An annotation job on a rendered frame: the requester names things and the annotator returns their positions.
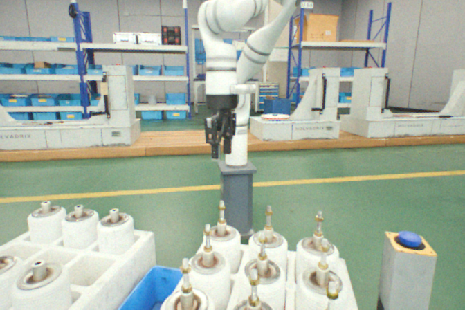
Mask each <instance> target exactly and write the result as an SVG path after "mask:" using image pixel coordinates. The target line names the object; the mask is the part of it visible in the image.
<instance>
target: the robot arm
mask: <svg viewBox="0 0 465 310"><path fill-rule="evenodd" d="M274 1H275V2H277V3H278V4H280V5H282V6H283V9H282V11H281V12H280V13H279V14H278V15H277V17H276V18H275V19H274V20H273V21H272V22H269V23H268V24H266V25H265V26H264V27H263V28H260V29H259V30H256V31H255V32H254V33H253V34H251V35H250V37H249V38H248V39H247V41H246V44H245V46H244V49H243V51H242V53H241V56H240V58H239V61H238V63H237V49H235V47H234V46H233V45H232V44H227V43H224V42H223V39H222V37H221V33H226V32H231V31H234V30H238V29H240V28H242V27H243V26H244V24H245V23H246V22H248V20H250V19H252V18H254V17H256V16H257V15H259V14H260V13H262V12H263V11H264V9H265V7H266V4H267V2H268V0H209V1H205V2H204V3H203V4H202V5H201V7H200V8H199V12H198V25H199V31H201V36H202V40H203V45H204V48H205V51H206V108H207V109H212V114H211V118H204V128H205V139H206V143H209V144H211V152H212V161H217V162H219V160H221V146H220V143H221V140H222V137H224V138H225V139H224V153H225V154H226V167H230V168H243V167H246V166H247V123H248V119H249V109H250V95H251V94H253V93H256V86H255V85H254V84H244V83H245V82H246V81H247V80H249V79H250V78H251V77H252V76H254V74H256V73H257V72H258V71H259V70H260V69H262V67H263V66H264V65H265V63H266V62H267V60H268V57H269V55H270V54H271V52H273V49H274V47H275V45H276V43H277V41H278V39H279V36H280V34H281V33H282V32H283V30H284V29H285V26H286V25H287V23H288V21H289V20H290V18H291V17H292V16H293V13H294V12H295V11H296V9H297V7H298V5H299V4H300V2H302V0H274ZM231 109H235V111H234V113H232V112H231ZM210 135H211V137H210ZM217 136H218V138H217Z"/></svg>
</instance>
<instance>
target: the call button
mask: <svg viewBox="0 0 465 310"><path fill-rule="evenodd" d="M399 239H400V241H401V242H402V244H404V245H407V246H411V247H418V246H419V245H420V244H421V241H422V238H421V237H420V236H418V235H417V234H414V233H412V232H410V231H401V232H399Z"/></svg>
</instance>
